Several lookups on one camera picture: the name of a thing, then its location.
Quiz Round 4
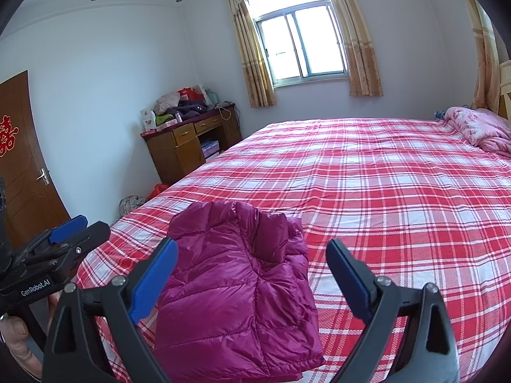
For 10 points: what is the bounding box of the red gift bag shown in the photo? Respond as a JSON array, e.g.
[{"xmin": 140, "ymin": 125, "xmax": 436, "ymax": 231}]
[{"xmin": 178, "ymin": 87, "xmax": 206, "ymax": 102}]

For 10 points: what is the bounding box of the brown wooden door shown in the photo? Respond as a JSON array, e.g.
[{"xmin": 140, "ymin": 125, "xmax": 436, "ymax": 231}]
[{"xmin": 0, "ymin": 70, "xmax": 72, "ymax": 248}]

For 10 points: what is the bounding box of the beige wooden headboard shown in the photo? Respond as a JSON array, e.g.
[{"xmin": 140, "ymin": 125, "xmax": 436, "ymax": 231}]
[{"xmin": 498, "ymin": 60, "xmax": 511, "ymax": 120}]

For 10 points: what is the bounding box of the grey patterned bag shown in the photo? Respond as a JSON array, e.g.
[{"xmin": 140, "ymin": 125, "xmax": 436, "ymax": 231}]
[{"xmin": 118, "ymin": 195, "xmax": 145, "ymax": 218}]

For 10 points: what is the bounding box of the person's left hand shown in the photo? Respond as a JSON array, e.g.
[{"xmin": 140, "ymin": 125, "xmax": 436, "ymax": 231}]
[{"xmin": 0, "ymin": 289, "xmax": 62, "ymax": 381}]

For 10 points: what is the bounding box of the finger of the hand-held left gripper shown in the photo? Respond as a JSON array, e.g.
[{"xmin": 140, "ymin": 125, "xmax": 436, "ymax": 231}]
[
  {"xmin": 40, "ymin": 221, "xmax": 111, "ymax": 266},
  {"xmin": 24, "ymin": 214, "xmax": 89, "ymax": 254}
]

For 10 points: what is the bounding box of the magenta puffer jacket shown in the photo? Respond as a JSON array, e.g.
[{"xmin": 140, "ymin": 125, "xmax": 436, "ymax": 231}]
[{"xmin": 154, "ymin": 200, "xmax": 325, "ymax": 383}]

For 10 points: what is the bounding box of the red paper door decoration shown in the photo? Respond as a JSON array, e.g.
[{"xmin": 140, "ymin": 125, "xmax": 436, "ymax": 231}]
[{"xmin": 0, "ymin": 115, "xmax": 19, "ymax": 157}]

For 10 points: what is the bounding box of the beige side window curtain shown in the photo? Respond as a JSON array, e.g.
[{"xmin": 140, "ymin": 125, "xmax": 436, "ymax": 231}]
[{"xmin": 463, "ymin": 0, "xmax": 501, "ymax": 114}]

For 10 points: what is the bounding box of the pale pink cloth bundle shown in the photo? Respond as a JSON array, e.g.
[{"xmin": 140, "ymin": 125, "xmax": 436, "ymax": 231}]
[{"xmin": 154, "ymin": 92, "xmax": 180, "ymax": 116}]

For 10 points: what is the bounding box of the pink floral quilt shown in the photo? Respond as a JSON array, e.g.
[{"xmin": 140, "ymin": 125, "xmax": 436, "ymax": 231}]
[{"xmin": 444, "ymin": 106, "xmax": 511, "ymax": 153}]

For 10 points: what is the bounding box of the brown wooden desk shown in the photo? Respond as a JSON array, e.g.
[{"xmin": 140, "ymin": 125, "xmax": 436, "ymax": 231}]
[{"xmin": 141, "ymin": 104, "xmax": 242, "ymax": 186}]

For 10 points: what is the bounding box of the bed with red plaid sheet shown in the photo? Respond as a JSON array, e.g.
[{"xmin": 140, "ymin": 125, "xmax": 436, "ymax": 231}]
[{"xmin": 76, "ymin": 117, "xmax": 511, "ymax": 383}]

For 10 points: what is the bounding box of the beige patterned curtain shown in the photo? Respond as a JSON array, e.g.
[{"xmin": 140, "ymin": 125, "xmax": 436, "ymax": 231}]
[
  {"xmin": 318, "ymin": 0, "xmax": 384, "ymax": 97},
  {"xmin": 223, "ymin": 0, "xmax": 277, "ymax": 108}
]

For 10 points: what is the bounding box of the dark purple clothes pile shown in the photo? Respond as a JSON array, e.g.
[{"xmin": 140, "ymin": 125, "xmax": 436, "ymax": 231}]
[{"xmin": 165, "ymin": 101, "xmax": 208, "ymax": 120}]

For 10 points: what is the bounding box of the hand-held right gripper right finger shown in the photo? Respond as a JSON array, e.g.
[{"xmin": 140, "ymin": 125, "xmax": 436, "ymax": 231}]
[{"xmin": 325, "ymin": 238, "xmax": 461, "ymax": 383}]

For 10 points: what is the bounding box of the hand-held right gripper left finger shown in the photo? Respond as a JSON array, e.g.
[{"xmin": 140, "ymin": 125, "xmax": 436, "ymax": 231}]
[{"xmin": 43, "ymin": 237, "xmax": 179, "ymax": 383}]

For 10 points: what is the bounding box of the sliding window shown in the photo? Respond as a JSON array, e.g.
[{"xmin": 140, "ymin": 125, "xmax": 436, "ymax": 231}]
[{"xmin": 243, "ymin": 0, "xmax": 350, "ymax": 88}]

